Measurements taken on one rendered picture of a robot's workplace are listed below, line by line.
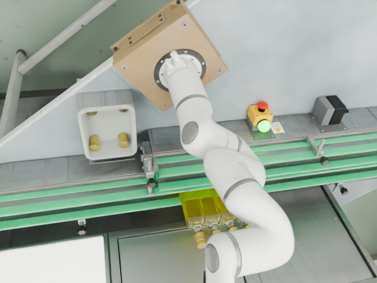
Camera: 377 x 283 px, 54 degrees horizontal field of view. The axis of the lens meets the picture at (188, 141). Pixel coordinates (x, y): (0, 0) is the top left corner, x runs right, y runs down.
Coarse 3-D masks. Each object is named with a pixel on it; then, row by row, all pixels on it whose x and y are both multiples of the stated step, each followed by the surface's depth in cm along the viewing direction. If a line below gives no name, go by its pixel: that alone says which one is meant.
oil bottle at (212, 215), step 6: (198, 192) 129; (204, 192) 129; (210, 192) 129; (204, 198) 127; (210, 198) 127; (204, 204) 125; (210, 204) 126; (216, 204) 126; (204, 210) 124; (210, 210) 124; (216, 210) 124; (204, 216) 123; (210, 216) 122; (216, 216) 122; (204, 222) 124; (210, 222) 122; (216, 222) 122
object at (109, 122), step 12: (84, 108) 110; (96, 108) 110; (108, 108) 111; (120, 108) 112; (132, 108) 113; (84, 120) 117; (96, 120) 122; (108, 120) 123; (120, 120) 125; (132, 120) 116; (84, 132) 116; (96, 132) 126; (108, 132) 127; (120, 132) 128; (132, 132) 120; (84, 144) 119; (108, 144) 129; (132, 144) 126; (96, 156) 125; (108, 156) 125; (120, 156) 126
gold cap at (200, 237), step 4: (196, 232) 119; (200, 232) 118; (196, 236) 118; (200, 236) 117; (204, 236) 118; (196, 240) 117; (200, 240) 116; (204, 240) 117; (196, 244) 117; (200, 244) 116; (204, 244) 116; (200, 248) 118
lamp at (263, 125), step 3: (261, 120) 131; (264, 120) 131; (267, 120) 131; (258, 123) 131; (261, 123) 130; (264, 123) 130; (267, 123) 130; (258, 126) 132; (261, 126) 130; (264, 126) 130; (267, 126) 130; (261, 129) 131; (264, 129) 131; (267, 129) 131
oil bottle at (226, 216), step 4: (216, 192) 130; (216, 196) 129; (216, 200) 128; (220, 200) 127; (220, 204) 126; (220, 208) 125; (224, 208) 125; (220, 212) 124; (224, 212) 124; (228, 212) 124; (220, 216) 124; (224, 216) 123; (228, 216) 123; (232, 216) 123; (220, 220) 125; (224, 220) 123; (228, 220) 123; (232, 220) 123; (224, 224) 124
